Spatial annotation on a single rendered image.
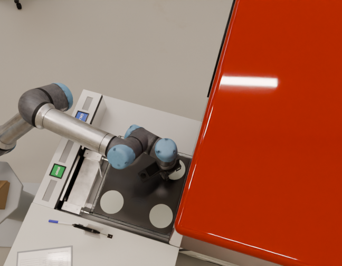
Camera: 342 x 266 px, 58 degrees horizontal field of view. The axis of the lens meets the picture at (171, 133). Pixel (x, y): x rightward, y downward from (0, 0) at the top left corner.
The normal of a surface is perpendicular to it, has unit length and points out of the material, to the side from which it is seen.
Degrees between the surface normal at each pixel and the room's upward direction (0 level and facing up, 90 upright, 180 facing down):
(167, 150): 0
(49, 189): 0
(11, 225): 0
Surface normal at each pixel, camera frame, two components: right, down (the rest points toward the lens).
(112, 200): 0.04, -0.37
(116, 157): -0.34, 0.33
